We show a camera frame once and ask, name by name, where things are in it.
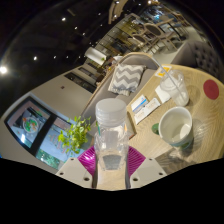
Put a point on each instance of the blue and white card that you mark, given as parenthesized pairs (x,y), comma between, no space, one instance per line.
(139,104)

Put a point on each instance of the group of dining chairs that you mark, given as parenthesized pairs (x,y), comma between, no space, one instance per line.
(153,30)

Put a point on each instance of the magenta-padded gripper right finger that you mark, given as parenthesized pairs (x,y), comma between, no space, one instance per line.
(137,161)

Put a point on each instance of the ceiling lights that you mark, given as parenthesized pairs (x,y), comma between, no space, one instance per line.
(3,70)

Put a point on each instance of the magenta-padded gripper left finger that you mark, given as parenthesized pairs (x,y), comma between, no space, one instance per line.
(86,161)

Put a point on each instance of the grey curved sofa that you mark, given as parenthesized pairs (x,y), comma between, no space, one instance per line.
(100,96)

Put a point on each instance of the potted green plant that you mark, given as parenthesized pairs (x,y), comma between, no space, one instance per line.
(75,135)

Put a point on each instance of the clear plastic cup with straw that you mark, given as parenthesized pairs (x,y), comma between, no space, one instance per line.
(176,93)

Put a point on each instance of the yellow card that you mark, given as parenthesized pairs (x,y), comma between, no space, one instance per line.
(163,71)

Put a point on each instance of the flat round red coaster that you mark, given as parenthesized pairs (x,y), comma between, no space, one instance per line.
(211,89)

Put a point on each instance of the grey tufted armchair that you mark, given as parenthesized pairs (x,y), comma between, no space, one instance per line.
(196,56)

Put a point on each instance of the grey zigzag cushion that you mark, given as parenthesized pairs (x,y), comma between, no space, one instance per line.
(126,78)

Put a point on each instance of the white rectangular box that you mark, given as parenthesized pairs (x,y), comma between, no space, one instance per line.
(130,125)

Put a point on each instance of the clear plastic water bottle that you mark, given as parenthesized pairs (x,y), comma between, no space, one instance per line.
(111,140)

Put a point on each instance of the white paper slip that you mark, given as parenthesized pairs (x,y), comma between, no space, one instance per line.
(149,109)

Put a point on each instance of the framed food poster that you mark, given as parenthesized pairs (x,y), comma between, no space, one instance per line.
(30,125)

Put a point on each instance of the white napkin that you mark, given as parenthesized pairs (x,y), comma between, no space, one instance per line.
(163,95)

